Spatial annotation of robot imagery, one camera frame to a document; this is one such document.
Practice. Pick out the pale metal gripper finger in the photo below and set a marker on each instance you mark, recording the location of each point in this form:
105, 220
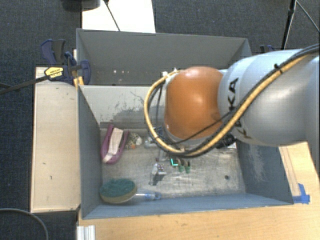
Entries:
161, 173
154, 174

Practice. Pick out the pale wood board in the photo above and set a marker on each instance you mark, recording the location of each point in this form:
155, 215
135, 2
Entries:
55, 144

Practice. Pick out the grey metal bin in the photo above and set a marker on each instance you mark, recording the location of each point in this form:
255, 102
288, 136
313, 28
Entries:
210, 174

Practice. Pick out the black cylinder on white bracket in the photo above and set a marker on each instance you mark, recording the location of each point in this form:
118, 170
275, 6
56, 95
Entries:
227, 141

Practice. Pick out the small spotted toy animal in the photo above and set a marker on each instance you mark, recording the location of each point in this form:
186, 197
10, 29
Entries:
133, 140

